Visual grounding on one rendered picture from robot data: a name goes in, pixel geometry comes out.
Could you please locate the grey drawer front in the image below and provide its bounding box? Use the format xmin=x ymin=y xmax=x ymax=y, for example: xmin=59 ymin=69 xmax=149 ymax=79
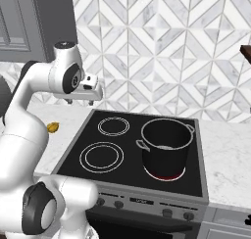
xmin=212 ymin=206 xmax=251 ymax=225

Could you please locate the black oven door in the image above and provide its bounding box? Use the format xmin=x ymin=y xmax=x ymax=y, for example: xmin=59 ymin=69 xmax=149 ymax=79
xmin=85 ymin=211 xmax=201 ymax=239

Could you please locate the black cooking pot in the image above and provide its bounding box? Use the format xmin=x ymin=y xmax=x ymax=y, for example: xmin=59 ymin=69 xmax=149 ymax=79
xmin=135 ymin=118 xmax=196 ymax=182

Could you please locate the yellow lemon wedge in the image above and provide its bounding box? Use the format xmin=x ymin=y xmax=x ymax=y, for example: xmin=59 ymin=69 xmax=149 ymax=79
xmin=46 ymin=120 xmax=61 ymax=134

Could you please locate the grey stove with black hob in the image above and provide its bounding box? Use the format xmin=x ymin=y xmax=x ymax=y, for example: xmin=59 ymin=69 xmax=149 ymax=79
xmin=52 ymin=108 xmax=210 ymax=239

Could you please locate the dark grey rounded object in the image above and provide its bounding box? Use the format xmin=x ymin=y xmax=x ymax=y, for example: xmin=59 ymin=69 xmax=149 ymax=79
xmin=0 ymin=74 xmax=14 ymax=120

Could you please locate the grey wall cupboard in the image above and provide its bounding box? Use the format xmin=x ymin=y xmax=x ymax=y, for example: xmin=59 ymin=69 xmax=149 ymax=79
xmin=0 ymin=0 xmax=78 ymax=64

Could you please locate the brown wooden shelf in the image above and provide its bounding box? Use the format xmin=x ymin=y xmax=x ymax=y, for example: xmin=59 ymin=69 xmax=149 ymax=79
xmin=239 ymin=43 xmax=251 ymax=66

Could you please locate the grey base cupboard door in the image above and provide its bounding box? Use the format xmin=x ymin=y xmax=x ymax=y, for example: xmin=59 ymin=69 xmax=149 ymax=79
xmin=197 ymin=220 xmax=251 ymax=239

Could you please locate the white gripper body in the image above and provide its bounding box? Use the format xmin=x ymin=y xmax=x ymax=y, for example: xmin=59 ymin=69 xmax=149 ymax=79
xmin=53 ymin=85 xmax=104 ymax=102

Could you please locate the dark oven door handle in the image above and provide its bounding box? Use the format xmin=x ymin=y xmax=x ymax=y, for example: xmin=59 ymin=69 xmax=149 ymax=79
xmin=85 ymin=209 xmax=194 ymax=233

